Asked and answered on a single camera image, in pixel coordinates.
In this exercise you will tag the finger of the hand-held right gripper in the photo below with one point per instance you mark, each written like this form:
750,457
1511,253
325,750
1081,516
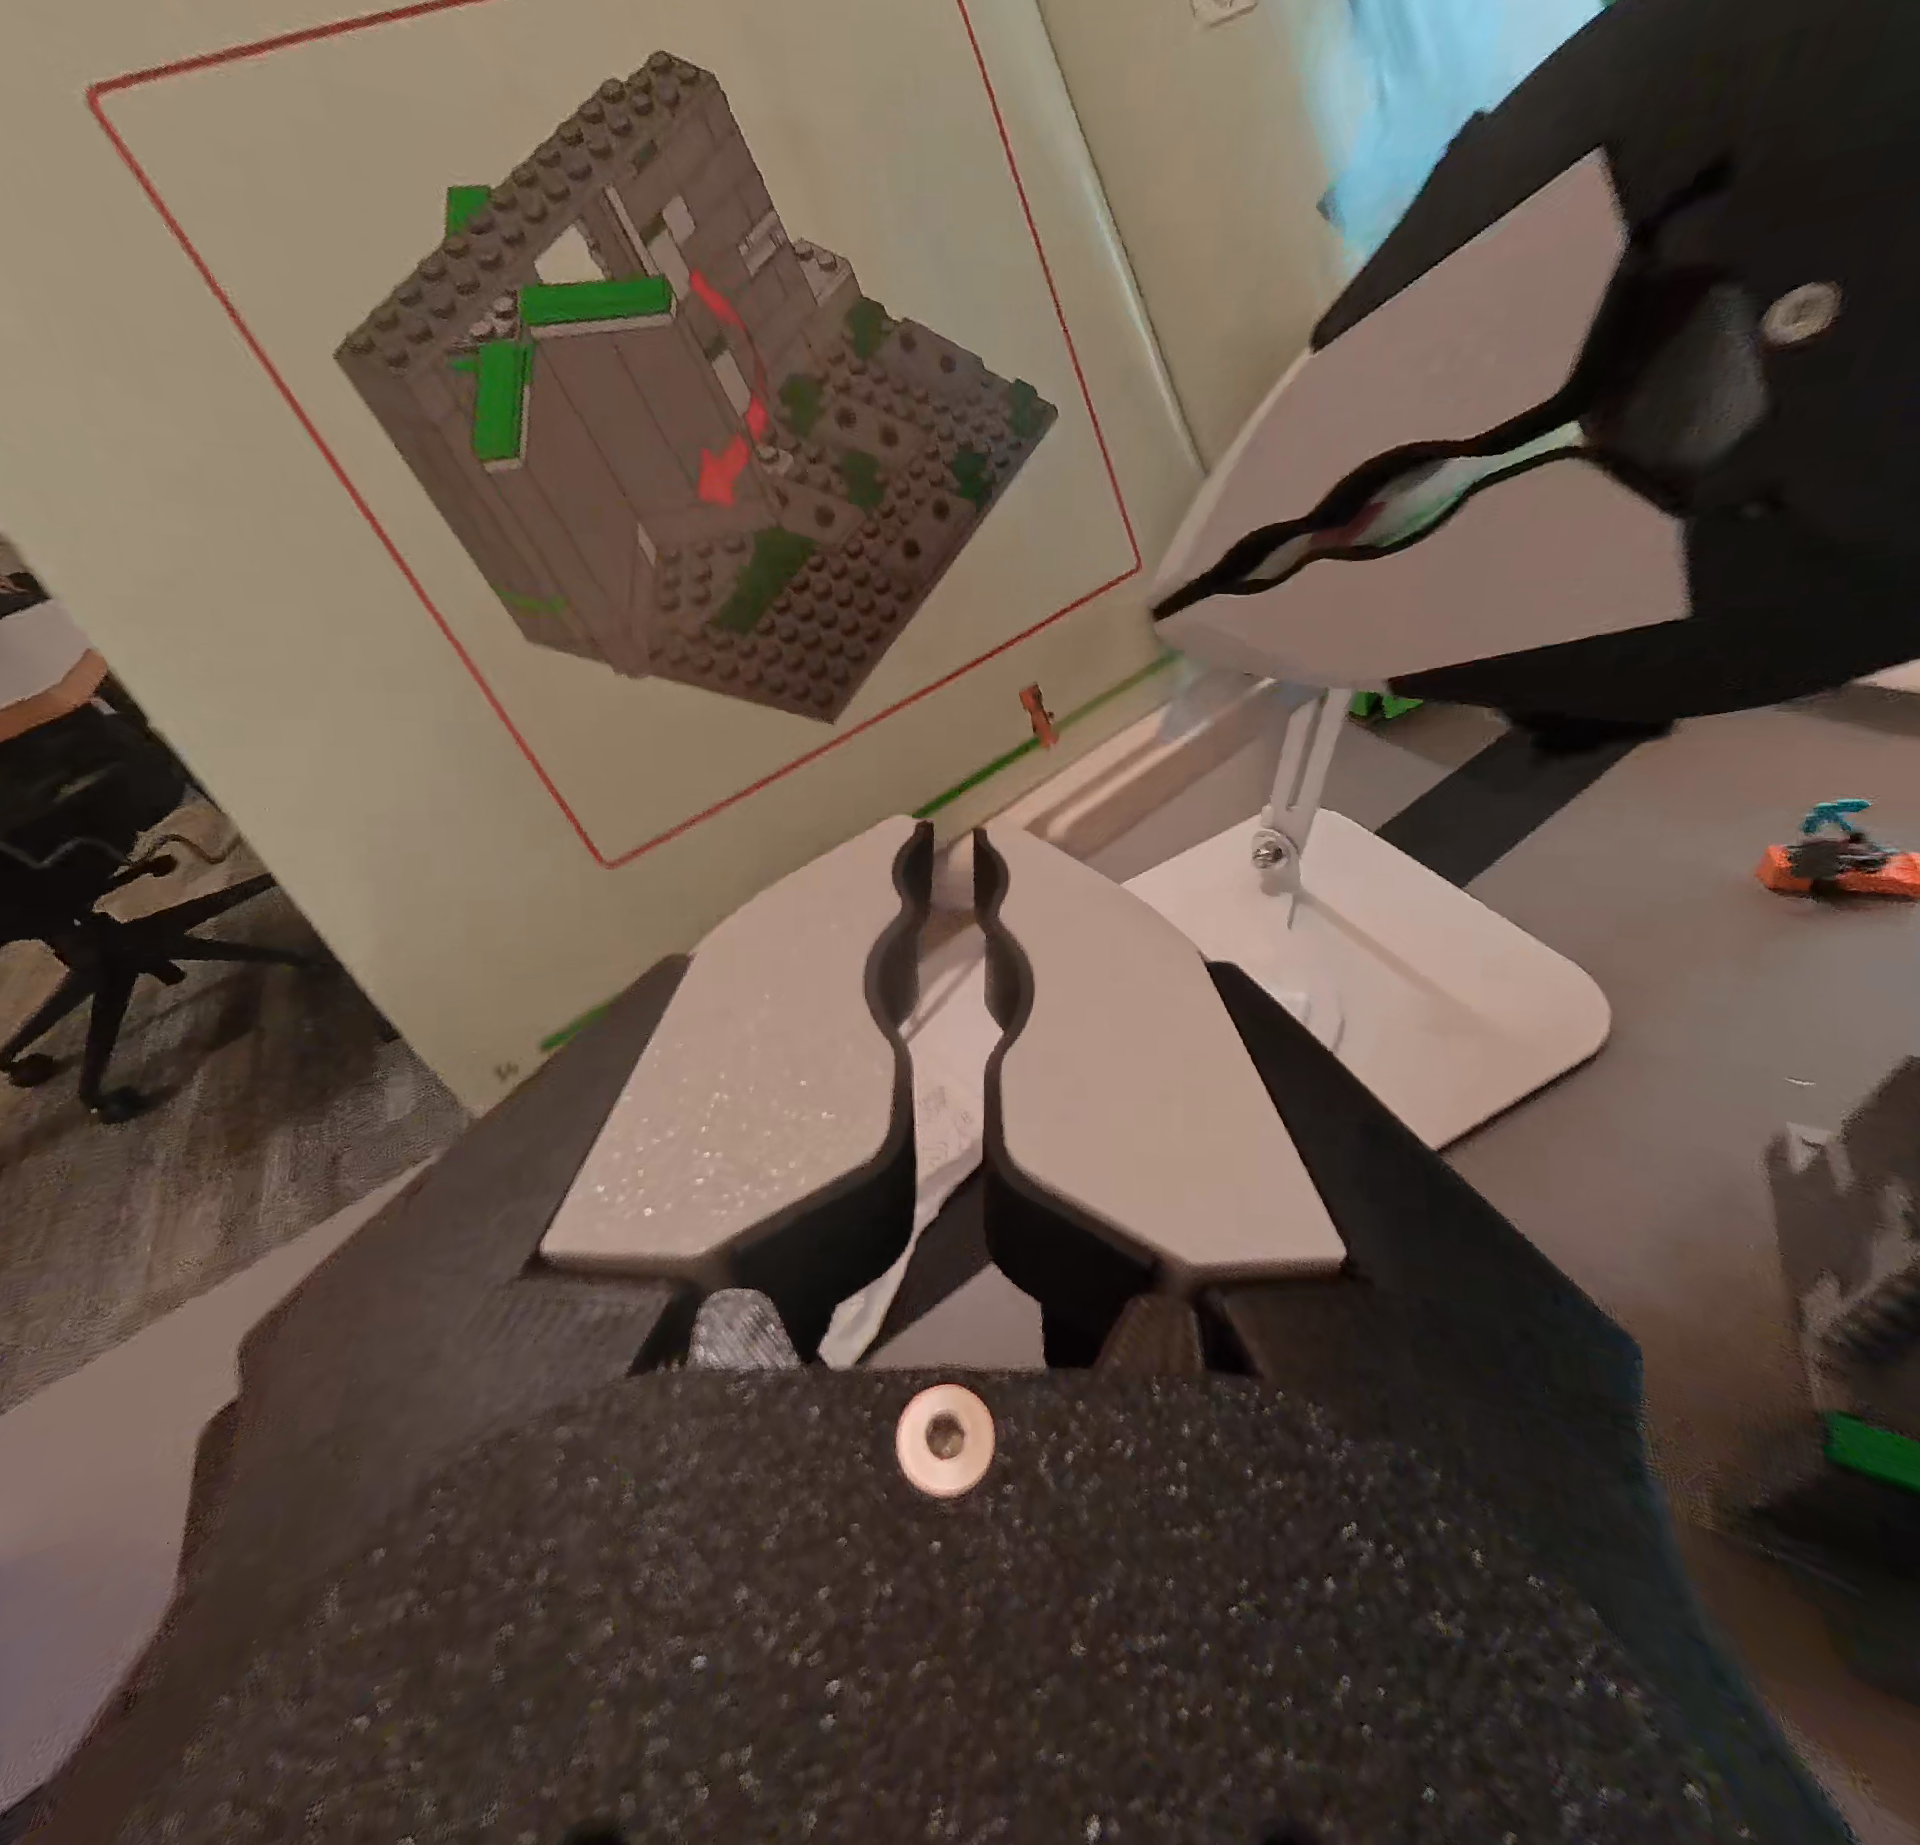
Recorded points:
1445,331
1497,589

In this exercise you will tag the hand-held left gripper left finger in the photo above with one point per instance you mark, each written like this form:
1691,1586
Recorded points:
740,1107

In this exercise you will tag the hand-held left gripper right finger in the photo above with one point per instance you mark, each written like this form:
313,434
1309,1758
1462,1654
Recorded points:
1156,1107

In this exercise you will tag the grey brick wall model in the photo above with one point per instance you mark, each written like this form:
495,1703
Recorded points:
1859,1242

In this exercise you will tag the green tile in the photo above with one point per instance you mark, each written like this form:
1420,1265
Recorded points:
1873,1453

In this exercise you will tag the building instruction booklet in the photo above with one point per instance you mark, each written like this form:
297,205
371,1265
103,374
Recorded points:
220,448

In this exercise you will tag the grey desk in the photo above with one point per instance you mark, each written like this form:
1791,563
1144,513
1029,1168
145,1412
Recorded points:
1647,1204

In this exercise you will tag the small printed paper bag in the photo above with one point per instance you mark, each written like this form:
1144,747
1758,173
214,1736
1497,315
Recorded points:
943,1107

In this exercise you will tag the white adjustable book stand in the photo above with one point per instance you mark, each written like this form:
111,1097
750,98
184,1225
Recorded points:
1445,980

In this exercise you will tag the orange toy brick figure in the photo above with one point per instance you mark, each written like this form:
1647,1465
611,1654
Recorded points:
1839,869

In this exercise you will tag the black office chair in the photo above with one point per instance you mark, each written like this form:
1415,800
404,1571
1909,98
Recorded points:
89,854

